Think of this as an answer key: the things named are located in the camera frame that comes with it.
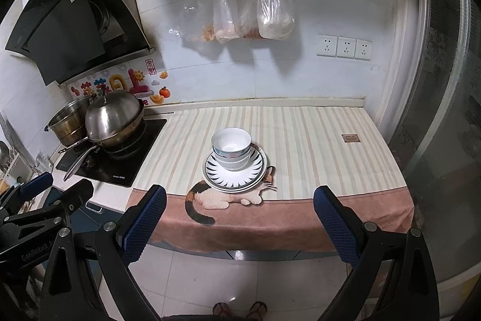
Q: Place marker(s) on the dish rack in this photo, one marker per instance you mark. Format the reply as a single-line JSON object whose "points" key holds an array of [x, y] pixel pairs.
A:
{"points": [[11, 170]]}

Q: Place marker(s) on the golden ingot wall sticker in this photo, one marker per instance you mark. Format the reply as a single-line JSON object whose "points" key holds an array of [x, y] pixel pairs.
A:
{"points": [[158, 100]]}

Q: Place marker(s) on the white dotted bowl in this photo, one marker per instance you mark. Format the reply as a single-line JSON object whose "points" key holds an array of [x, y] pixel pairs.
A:
{"points": [[245, 156]]}

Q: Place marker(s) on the white wall socket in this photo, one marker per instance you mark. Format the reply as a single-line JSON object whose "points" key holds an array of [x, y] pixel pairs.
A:
{"points": [[345, 47], [362, 49], [326, 45]]}

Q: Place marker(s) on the blue leaf pattern plate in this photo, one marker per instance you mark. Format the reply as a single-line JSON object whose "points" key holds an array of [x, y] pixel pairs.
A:
{"points": [[252, 170], [235, 191]]}

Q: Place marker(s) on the steel wok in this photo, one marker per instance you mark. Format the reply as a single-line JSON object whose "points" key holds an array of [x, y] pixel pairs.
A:
{"points": [[124, 141]]}

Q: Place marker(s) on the orange persimmon wall sticker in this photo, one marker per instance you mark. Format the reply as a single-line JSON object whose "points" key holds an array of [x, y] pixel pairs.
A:
{"points": [[164, 92]]}

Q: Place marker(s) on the steel wok lid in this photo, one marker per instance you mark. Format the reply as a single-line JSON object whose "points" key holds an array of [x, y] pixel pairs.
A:
{"points": [[112, 114]]}

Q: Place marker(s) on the sliding glass door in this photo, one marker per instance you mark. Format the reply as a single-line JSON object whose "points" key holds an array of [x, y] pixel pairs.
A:
{"points": [[443, 118]]}

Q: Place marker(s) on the blue base cabinet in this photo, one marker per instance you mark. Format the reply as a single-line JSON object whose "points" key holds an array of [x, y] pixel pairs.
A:
{"points": [[88, 221]]}

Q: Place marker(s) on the steel pot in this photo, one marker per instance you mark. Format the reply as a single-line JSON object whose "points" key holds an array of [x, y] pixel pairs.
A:
{"points": [[67, 121]]}

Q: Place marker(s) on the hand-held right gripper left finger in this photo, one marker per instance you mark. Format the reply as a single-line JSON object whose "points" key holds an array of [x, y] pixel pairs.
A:
{"points": [[146, 223]]}

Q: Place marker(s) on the black range hood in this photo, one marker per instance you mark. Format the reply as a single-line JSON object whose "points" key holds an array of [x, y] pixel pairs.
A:
{"points": [[64, 31]]}

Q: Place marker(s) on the black gas stove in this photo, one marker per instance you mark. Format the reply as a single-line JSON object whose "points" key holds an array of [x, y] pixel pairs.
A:
{"points": [[120, 166]]}

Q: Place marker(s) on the striped cat print cloth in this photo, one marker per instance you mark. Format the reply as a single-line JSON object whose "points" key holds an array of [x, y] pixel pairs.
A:
{"points": [[300, 140]]}

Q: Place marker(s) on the clear plastic bag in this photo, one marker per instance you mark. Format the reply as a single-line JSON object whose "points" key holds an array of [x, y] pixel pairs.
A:
{"points": [[191, 24], [225, 16], [274, 16], [248, 24]]}

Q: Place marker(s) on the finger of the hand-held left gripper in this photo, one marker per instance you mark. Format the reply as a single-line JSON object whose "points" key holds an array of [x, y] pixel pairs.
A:
{"points": [[35, 185], [73, 198]]}

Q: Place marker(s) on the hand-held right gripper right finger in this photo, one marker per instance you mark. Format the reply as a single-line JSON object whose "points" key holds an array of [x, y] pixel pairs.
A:
{"points": [[334, 227]]}

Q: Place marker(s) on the group of colourful wall stickers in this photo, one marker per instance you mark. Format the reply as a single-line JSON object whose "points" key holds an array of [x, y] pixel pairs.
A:
{"points": [[116, 84]]}

